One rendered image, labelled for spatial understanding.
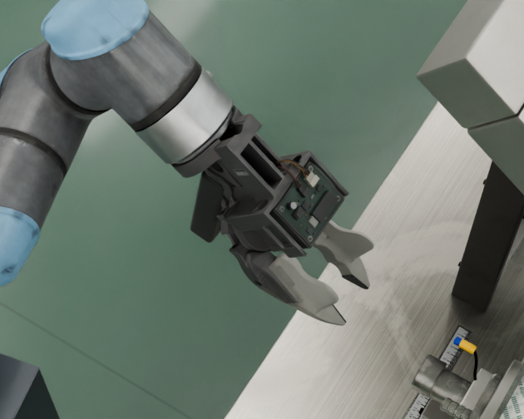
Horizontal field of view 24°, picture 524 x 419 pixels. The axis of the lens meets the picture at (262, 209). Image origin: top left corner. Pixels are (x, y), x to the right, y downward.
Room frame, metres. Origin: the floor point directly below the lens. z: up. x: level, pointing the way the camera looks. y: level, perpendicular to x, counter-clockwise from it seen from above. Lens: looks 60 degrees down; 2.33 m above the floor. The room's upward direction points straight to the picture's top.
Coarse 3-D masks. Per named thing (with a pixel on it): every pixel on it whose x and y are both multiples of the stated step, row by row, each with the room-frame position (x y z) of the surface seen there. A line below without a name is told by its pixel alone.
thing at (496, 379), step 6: (492, 378) 0.43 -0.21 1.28; (498, 378) 0.43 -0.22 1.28; (492, 384) 0.42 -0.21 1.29; (498, 384) 0.42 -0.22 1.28; (486, 390) 0.41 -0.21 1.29; (492, 390) 0.42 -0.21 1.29; (486, 396) 0.41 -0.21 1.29; (480, 402) 0.40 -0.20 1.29; (486, 402) 0.40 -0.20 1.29; (474, 408) 0.40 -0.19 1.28; (480, 408) 0.40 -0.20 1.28; (474, 414) 0.39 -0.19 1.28; (480, 414) 0.39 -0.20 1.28
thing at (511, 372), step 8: (512, 368) 0.43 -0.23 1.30; (520, 368) 0.43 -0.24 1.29; (504, 376) 0.42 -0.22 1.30; (512, 376) 0.42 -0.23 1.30; (504, 384) 0.41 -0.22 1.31; (496, 392) 0.40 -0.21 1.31; (504, 392) 0.40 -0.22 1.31; (496, 400) 0.40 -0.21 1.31; (488, 408) 0.39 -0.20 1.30; (496, 408) 0.39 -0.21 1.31; (488, 416) 0.38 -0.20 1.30
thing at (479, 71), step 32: (480, 0) 0.30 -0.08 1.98; (512, 0) 0.29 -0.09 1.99; (448, 32) 0.29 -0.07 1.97; (480, 32) 0.27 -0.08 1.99; (512, 32) 0.27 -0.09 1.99; (448, 64) 0.26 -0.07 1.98; (480, 64) 0.26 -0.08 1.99; (512, 64) 0.26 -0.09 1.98; (448, 96) 0.26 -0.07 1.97; (480, 96) 0.25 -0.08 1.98; (512, 96) 0.25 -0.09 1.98; (480, 128) 0.25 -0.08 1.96; (512, 128) 0.25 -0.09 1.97; (512, 160) 0.24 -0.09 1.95
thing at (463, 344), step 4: (456, 340) 0.49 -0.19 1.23; (460, 340) 0.49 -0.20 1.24; (464, 340) 0.49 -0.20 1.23; (456, 344) 0.49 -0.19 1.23; (460, 344) 0.48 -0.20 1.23; (464, 344) 0.48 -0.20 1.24; (468, 344) 0.48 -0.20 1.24; (472, 344) 0.48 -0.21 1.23; (464, 348) 0.48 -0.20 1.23; (468, 348) 0.48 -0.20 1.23; (472, 348) 0.48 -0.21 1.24; (472, 352) 0.48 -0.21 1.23; (476, 352) 0.48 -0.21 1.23; (476, 356) 0.47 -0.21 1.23; (476, 360) 0.47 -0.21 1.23; (476, 364) 0.47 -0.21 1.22; (476, 368) 0.47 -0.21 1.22; (476, 372) 0.46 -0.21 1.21; (476, 376) 0.46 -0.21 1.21
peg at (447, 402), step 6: (444, 402) 0.41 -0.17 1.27; (450, 402) 0.41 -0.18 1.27; (456, 402) 0.41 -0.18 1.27; (444, 408) 0.41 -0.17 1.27; (450, 408) 0.40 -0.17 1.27; (456, 408) 0.40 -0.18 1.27; (462, 408) 0.40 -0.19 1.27; (468, 408) 0.41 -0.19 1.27; (450, 414) 0.40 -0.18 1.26; (456, 414) 0.40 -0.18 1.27; (462, 414) 0.40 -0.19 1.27; (468, 414) 0.40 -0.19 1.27
